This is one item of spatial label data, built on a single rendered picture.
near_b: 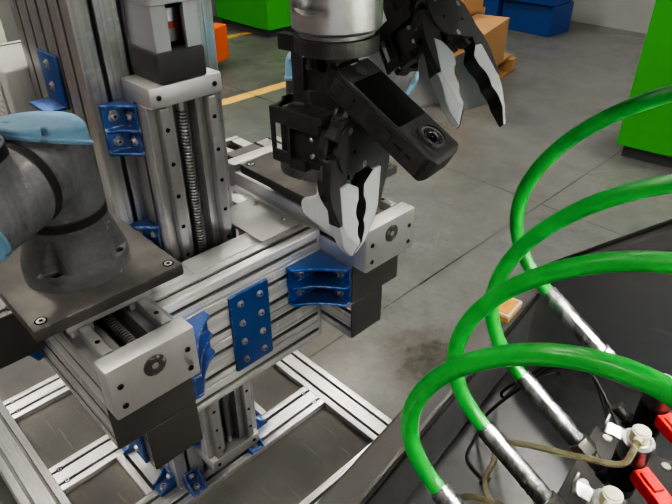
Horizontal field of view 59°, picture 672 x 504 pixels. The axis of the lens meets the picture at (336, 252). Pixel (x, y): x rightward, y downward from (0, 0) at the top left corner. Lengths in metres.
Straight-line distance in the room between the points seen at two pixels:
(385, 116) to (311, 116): 0.07
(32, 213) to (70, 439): 1.16
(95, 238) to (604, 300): 0.76
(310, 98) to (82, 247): 0.46
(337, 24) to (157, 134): 0.59
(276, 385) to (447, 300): 0.97
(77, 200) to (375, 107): 0.50
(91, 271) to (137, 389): 0.18
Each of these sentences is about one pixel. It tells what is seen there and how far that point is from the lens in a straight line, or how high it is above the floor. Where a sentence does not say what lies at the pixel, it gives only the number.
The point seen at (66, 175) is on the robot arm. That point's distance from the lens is 0.84.
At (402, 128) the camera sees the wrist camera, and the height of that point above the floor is 1.37.
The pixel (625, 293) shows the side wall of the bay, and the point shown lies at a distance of 1.00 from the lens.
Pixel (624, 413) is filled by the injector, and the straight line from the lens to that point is 0.71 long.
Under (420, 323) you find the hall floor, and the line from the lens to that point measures 2.42.
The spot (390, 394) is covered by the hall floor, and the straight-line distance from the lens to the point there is 2.13.
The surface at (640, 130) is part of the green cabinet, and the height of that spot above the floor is 0.20.
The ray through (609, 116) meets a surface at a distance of 0.56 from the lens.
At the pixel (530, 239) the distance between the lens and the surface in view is 0.53.
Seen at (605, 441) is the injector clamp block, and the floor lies 0.98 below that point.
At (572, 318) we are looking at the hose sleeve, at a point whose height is 1.16.
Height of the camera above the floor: 1.55
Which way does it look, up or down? 33 degrees down
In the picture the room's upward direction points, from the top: straight up
